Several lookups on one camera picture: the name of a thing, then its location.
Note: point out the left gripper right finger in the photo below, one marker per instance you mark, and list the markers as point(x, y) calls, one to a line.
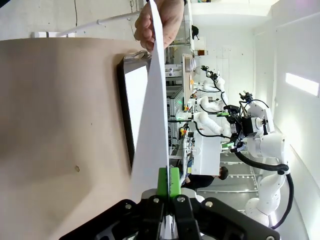
point(175, 182)

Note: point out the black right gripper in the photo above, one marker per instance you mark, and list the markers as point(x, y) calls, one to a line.
point(242, 127)

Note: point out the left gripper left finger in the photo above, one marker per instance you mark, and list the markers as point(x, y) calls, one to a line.
point(163, 182)

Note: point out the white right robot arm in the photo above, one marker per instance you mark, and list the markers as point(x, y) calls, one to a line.
point(267, 147)

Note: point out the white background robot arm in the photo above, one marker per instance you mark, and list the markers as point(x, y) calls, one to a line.
point(220, 83)
point(210, 123)
point(210, 105)

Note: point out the person's left hand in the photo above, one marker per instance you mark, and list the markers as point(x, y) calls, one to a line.
point(171, 22)

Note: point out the seated man in black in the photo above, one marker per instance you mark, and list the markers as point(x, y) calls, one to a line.
point(200, 181)

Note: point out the white cabinet box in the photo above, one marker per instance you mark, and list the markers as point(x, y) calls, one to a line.
point(207, 155)

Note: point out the dark brown plastic tray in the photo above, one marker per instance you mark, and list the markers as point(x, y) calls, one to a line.
point(125, 105)

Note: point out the rectangular ceiling light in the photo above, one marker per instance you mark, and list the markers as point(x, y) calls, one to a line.
point(302, 83)

